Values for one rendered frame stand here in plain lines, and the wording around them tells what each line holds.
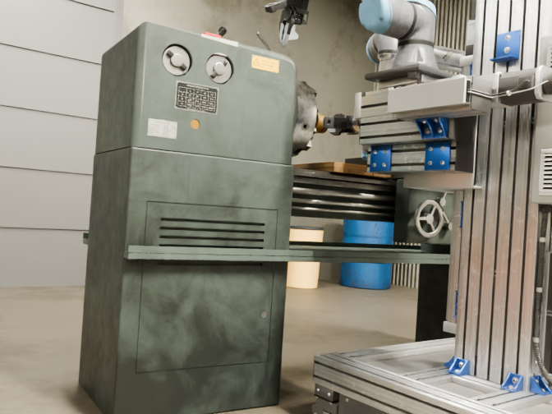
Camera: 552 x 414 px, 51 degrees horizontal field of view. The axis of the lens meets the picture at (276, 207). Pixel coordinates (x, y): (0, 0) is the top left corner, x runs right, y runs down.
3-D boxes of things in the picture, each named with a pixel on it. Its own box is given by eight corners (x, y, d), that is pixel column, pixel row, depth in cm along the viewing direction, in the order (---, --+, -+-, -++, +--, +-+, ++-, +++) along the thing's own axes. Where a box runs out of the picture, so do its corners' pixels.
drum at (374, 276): (402, 289, 589) (407, 210, 590) (365, 291, 557) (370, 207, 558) (364, 282, 631) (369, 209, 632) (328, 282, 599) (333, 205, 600)
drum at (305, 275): (302, 283, 583) (306, 226, 584) (328, 288, 553) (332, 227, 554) (273, 284, 561) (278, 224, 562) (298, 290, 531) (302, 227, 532)
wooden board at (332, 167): (333, 171, 229) (334, 161, 229) (285, 173, 259) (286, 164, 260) (391, 178, 244) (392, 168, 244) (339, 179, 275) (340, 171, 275)
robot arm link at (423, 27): (443, 44, 187) (445, 2, 187) (412, 35, 180) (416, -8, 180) (415, 52, 197) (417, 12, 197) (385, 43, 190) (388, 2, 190)
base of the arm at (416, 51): (448, 75, 187) (449, 45, 187) (416, 66, 178) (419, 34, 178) (410, 82, 199) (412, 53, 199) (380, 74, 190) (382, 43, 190)
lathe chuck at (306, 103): (299, 143, 220) (296, 64, 225) (258, 162, 246) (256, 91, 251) (319, 146, 224) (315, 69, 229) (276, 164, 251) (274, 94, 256)
